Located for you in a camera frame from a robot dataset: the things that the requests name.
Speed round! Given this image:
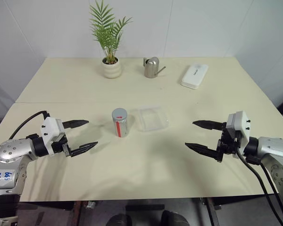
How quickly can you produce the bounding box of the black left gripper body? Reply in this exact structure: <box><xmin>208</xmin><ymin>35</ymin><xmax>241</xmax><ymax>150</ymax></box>
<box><xmin>50</xmin><ymin>132</ymin><xmax>73</xmax><ymax>158</ymax></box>

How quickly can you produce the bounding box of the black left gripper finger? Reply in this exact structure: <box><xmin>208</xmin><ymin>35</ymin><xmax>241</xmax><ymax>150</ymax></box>
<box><xmin>70</xmin><ymin>141</ymin><xmax>99</xmax><ymax>158</ymax></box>
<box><xmin>62</xmin><ymin>120</ymin><xmax>90</xmax><ymax>129</ymax></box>

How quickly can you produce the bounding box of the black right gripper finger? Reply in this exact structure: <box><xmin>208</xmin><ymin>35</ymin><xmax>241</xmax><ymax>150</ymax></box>
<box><xmin>192</xmin><ymin>120</ymin><xmax>227</xmax><ymax>132</ymax></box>
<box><xmin>184</xmin><ymin>142</ymin><xmax>220</xmax><ymax>161</ymax></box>

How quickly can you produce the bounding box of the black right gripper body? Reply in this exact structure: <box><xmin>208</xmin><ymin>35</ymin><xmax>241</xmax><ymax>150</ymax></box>
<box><xmin>216</xmin><ymin>121</ymin><xmax>243</xmax><ymax>163</ymax></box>

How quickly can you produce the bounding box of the clear plastic tray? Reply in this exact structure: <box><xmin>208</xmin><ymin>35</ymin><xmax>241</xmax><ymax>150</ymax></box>
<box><xmin>131</xmin><ymin>105</ymin><xmax>170</xmax><ymax>132</ymax></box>

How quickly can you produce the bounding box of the white rectangular case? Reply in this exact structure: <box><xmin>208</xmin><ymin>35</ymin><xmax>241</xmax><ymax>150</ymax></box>
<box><xmin>180</xmin><ymin>63</ymin><xmax>209</xmax><ymax>90</ymax></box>

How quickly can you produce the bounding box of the white ribbed plant pot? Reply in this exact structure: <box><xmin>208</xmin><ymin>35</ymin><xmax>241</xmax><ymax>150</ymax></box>
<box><xmin>101</xmin><ymin>57</ymin><xmax>122</xmax><ymax>79</ymax></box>

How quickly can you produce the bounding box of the dark rounded shape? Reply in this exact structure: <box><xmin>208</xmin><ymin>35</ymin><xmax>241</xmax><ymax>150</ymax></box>
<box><xmin>160</xmin><ymin>210</ymin><xmax>190</xmax><ymax>226</ymax></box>
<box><xmin>105</xmin><ymin>213</ymin><xmax>132</xmax><ymax>226</ymax></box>

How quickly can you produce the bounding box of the silver metal watering can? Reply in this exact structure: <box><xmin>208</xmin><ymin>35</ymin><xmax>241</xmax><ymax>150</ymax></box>
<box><xmin>142</xmin><ymin>56</ymin><xmax>167</xmax><ymax>79</ymax></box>

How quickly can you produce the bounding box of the green palm plant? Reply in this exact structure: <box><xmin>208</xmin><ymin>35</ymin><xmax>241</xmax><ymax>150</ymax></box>
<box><xmin>89</xmin><ymin>0</ymin><xmax>133</xmax><ymax>64</ymax></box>

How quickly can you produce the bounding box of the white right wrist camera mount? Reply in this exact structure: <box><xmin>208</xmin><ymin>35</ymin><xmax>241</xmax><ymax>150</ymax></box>
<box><xmin>227</xmin><ymin>110</ymin><xmax>251</xmax><ymax>154</ymax></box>

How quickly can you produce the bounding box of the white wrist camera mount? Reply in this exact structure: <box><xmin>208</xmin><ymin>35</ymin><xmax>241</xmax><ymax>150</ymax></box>
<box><xmin>227</xmin><ymin>110</ymin><xmax>251</xmax><ymax>154</ymax></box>
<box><xmin>40</xmin><ymin>117</ymin><xmax>65</xmax><ymax>156</ymax></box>

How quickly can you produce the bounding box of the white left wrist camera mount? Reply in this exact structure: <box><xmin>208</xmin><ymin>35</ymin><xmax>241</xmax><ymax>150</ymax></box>
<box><xmin>40</xmin><ymin>117</ymin><xmax>65</xmax><ymax>156</ymax></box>

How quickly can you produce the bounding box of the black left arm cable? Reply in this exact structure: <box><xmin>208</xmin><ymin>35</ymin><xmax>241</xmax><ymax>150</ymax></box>
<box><xmin>8</xmin><ymin>110</ymin><xmax>50</xmax><ymax>140</ymax></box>

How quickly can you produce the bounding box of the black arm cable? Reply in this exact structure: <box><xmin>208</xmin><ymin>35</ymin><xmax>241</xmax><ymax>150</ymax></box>
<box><xmin>8</xmin><ymin>110</ymin><xmax>50</xmax><ymax>140</ymax></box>
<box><xmin>235</xmin><ymin>148</ymin><xmax>283</xmax><ymax>226</ymax></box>

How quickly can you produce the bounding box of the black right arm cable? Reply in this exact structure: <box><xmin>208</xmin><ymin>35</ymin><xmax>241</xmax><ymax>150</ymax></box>
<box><xmin>235</xmin><ymin>148</ymin><xmax>283</xmax><ymax>226</ymax></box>

